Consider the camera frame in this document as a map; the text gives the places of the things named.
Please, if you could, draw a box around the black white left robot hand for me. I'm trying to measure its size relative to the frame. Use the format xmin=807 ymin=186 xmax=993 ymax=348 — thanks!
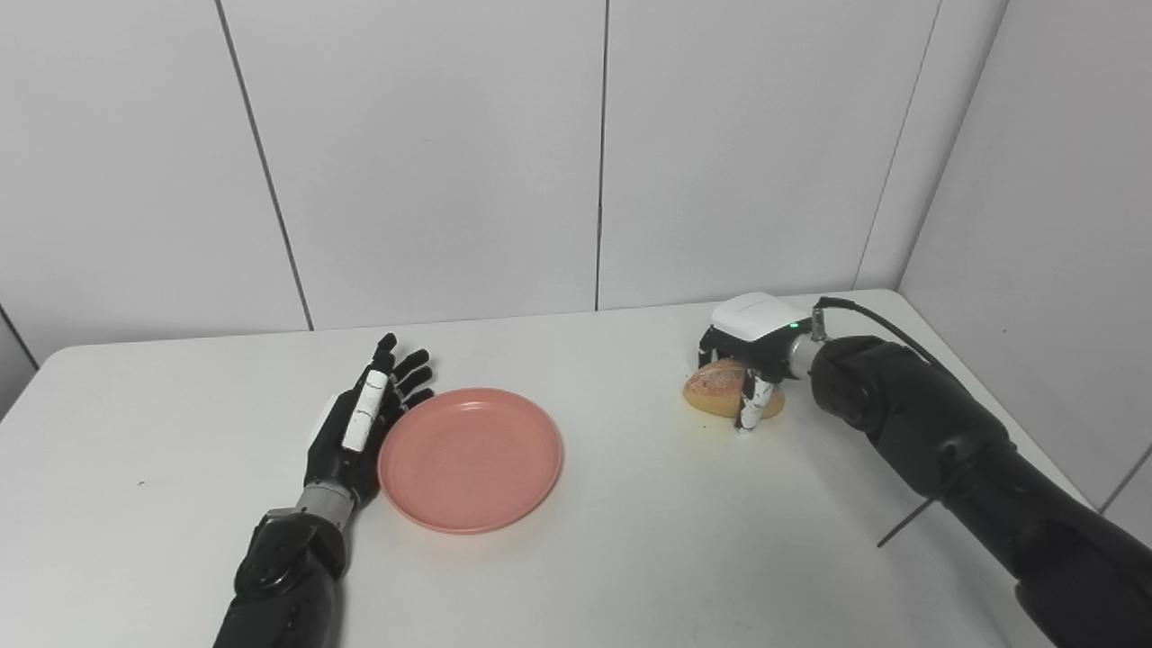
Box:
xmin=304 ymin=333 xmax=436 ymax=509

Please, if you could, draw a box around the golden bread roll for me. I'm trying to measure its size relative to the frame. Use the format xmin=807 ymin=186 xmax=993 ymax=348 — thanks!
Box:
xmin=683 ymin=358 xmax=786 ymax=419

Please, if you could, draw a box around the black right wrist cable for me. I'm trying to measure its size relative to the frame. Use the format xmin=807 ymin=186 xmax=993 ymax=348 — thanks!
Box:
xmin=812 ymin=296 xmax=946 ymax=370

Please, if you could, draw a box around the black zip tie tail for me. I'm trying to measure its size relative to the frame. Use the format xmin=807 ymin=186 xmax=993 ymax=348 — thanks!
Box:
xmin=877 ymin=498 xmax=941 ymax=548

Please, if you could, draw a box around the pink round plate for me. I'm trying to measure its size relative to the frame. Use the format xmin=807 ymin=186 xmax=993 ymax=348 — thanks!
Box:
xmin=378 ymin=388 xmax=564 ymax=536

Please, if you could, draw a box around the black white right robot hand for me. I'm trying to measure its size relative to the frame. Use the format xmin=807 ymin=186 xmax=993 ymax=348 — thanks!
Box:
xmin=697 ymin=292 xmax=811 ymax=435

